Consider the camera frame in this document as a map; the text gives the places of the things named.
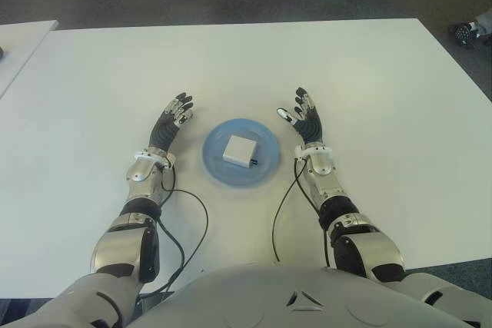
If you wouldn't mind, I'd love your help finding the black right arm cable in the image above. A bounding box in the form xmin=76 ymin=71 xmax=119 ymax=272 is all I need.
xmin=271 ymin=158 xmax=331 ymax=267

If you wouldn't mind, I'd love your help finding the blue round plate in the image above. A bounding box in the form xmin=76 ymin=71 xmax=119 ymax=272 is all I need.
xmin=201 ymin=117 xmax=282 ymax=187

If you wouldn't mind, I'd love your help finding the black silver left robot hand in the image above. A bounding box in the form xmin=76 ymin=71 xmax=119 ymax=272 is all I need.
xmin=148 ymin=92 xmax=195 ymax=151

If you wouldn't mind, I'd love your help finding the grey robot torso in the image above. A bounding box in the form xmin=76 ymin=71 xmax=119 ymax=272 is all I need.
xmin=126 ymin=262 xmax=481 ymax=328

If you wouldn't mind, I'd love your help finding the white charger block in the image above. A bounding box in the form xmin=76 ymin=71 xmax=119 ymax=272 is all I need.
xmin=221 ymin=134 xmax=261 ymax=169

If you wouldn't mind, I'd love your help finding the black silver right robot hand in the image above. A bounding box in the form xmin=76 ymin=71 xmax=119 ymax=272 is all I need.
xmin=274 ymin=87 xmax=326 ymax=148

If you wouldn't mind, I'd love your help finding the white side table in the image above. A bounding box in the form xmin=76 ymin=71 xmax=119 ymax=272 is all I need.
xmin=0 ymin=19 xmax=58 ymax=98

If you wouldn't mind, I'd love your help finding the black wheeled object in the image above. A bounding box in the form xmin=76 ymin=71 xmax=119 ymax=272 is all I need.
xmin=448 ymin=21 xmax=480 ymax=49

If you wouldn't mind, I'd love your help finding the grey trouser leg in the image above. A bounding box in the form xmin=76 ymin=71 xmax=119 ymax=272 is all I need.
xmin=474 ymin=11 xmax=492 ymax=35

